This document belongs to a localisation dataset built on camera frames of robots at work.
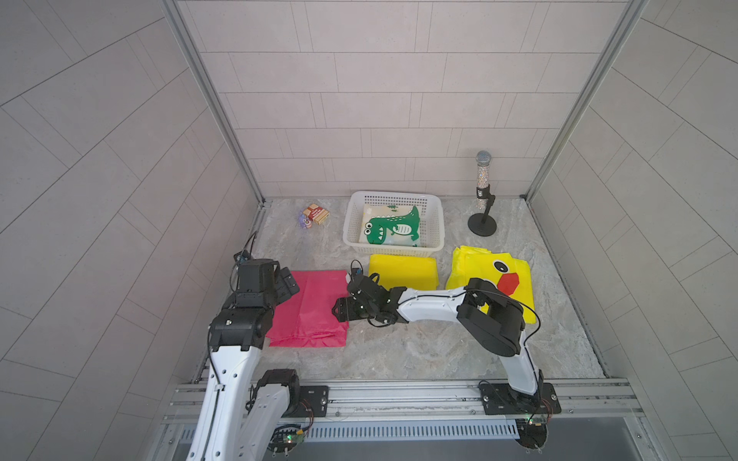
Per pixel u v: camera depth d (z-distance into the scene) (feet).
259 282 1.67
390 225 3.34
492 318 1.65
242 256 1.98
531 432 2.24
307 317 2.69
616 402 2.34
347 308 2.47
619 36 2.44
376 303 2.21
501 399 2.19
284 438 2.14
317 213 3.57
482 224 3.54
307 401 2.30
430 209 3.52
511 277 3.08
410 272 3.16
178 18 2.36
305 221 3.48
